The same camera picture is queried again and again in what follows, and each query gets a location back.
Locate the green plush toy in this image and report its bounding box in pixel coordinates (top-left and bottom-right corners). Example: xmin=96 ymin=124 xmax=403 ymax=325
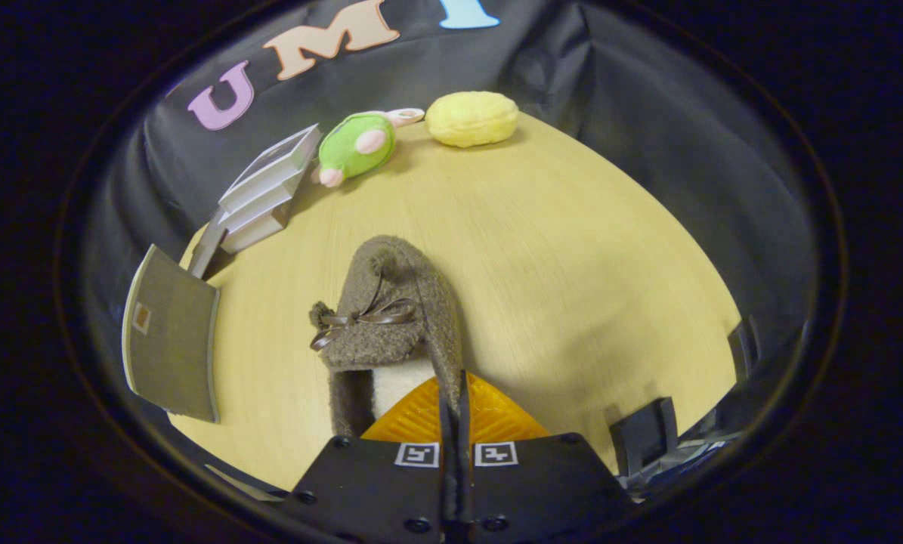
xmin=313 ymin=107 xmax=426 ymax=189

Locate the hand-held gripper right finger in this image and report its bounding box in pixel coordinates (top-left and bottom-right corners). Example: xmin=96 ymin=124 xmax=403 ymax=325
xmin=457 ymin=370 xmax=635 ymax=543

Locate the brown fuzzy slipper shoe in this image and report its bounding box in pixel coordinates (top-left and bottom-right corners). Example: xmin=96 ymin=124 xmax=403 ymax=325
xmin=309 ymin=234 xmax=467 ymax=439

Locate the white book with dark cover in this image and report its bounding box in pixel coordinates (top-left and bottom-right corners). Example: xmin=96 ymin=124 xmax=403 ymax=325
xmin=219 ymin=124 xmax=323 ymax=215

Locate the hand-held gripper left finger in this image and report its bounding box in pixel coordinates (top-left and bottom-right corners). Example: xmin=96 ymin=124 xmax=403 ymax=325
xmin=289 ymin=372 xmax=458 ymax=543

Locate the brown book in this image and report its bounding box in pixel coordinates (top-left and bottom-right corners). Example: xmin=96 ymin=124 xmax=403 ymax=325
xmin=187 ymin=208 xmax=230 ymax=281

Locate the black bracket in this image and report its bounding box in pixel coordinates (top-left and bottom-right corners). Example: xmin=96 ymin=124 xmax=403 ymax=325
xmin=726 ymin=316 xmax=763 ymax=383
xmin=609 ymin=397 xmax=680 ymax=478

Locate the plain white book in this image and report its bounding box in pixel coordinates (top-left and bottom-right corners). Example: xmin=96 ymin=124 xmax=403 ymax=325
xmin=221 ymin=204 xmax=290 ymax=255
xmin=218 ymin=178 xmax=302 ymax=232

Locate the grey fabric storage box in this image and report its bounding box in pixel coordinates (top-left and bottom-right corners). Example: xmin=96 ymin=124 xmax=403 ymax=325
xmin=122 ymin=243 xmax=221 ymax=424

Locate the yellow plush toy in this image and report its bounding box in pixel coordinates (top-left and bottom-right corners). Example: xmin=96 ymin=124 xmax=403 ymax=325
xmin=425 ymin=91 xmax=521 ymax=149

